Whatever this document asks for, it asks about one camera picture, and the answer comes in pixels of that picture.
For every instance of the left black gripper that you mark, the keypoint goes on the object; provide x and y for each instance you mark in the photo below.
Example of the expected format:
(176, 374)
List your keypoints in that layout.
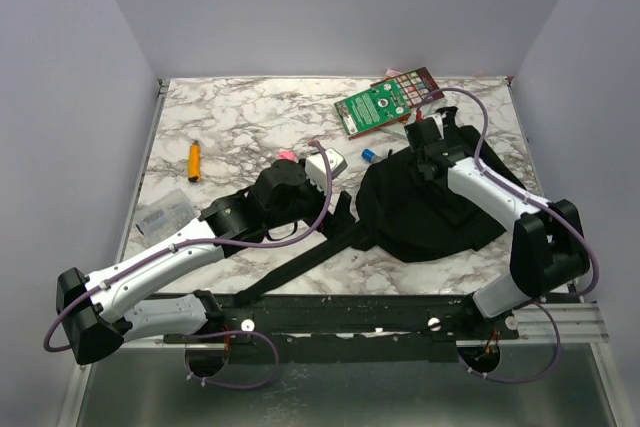
(335, 224)

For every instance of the black student backpack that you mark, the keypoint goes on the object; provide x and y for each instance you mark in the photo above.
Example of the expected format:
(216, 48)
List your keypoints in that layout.
(409, 218)

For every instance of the blue cap glue stick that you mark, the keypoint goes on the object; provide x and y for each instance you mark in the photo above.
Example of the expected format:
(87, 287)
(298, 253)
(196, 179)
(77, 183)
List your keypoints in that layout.
(371, 157)

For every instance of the pink cap small bottle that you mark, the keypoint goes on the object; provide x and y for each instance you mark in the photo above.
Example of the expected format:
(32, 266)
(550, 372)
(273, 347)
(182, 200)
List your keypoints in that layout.
(286, 155)

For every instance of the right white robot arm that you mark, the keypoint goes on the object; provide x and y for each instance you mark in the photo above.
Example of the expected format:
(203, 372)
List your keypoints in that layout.
(547, 247)

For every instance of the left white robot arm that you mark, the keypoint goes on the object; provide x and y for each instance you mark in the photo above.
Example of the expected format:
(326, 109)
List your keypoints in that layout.
(104, 309)

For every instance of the grey notebook under books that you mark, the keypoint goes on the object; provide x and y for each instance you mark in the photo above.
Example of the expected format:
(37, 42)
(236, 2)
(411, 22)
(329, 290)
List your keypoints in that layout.
(417, 114)

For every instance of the green book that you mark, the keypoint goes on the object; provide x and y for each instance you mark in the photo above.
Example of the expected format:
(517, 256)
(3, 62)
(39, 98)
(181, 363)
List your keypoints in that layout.
(380, 105)

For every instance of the dark red book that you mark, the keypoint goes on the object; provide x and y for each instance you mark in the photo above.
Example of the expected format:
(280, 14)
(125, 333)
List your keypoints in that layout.
(416, 89)

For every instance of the orange utility knife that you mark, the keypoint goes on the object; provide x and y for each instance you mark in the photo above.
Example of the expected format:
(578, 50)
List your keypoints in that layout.
(193, 165)

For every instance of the clear plastic screw box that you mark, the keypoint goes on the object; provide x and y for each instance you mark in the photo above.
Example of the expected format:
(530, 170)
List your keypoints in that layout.
(164, 217)

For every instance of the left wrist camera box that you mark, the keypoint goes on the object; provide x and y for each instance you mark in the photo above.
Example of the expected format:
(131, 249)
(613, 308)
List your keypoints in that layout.
(317, 164)

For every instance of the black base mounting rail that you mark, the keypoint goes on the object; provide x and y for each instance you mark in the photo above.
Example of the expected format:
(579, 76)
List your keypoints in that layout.
(343, 329)

